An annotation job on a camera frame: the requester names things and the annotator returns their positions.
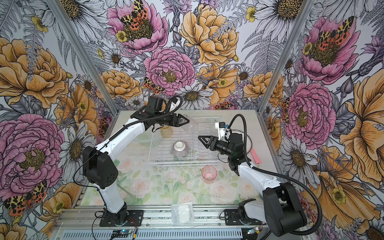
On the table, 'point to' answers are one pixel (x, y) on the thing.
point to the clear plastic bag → (182, 213)
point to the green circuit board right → (252, 231)
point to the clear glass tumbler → (191, 127)
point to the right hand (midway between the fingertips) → (200, 141)
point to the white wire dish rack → (160, 150)
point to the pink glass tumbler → (209, 174)
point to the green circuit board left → (122, 231)
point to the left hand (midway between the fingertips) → (184, 124)
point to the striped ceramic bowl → (180, 149)
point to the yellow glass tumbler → (166, 131)
